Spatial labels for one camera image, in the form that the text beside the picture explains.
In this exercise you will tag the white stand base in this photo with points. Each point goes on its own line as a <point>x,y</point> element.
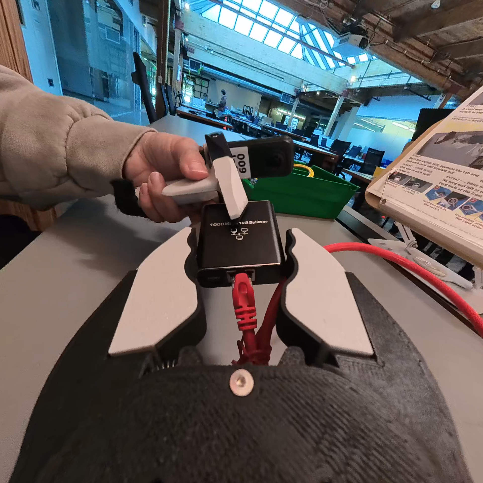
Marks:
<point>430,264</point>

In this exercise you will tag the person's left hand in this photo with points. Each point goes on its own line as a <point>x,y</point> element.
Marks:
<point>162,162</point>

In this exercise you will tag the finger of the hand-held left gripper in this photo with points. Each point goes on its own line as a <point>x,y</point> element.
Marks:
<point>228,189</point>

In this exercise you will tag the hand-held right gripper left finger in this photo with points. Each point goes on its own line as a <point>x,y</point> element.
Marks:
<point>155,302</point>

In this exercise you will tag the green plastic bin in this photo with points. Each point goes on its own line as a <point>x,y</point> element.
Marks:
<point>302,192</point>

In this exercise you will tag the person's left forearm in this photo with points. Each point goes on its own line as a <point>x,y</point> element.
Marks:
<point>60,143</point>

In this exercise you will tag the instruction sheet board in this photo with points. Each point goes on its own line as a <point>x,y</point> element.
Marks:
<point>438,181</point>

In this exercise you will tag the black ethernet splitter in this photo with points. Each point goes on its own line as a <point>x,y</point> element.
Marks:
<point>241,234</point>

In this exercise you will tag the wooden door panel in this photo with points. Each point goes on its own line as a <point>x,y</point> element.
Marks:
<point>11,45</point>

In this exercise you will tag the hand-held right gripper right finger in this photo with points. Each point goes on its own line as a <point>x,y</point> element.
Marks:
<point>328,302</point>

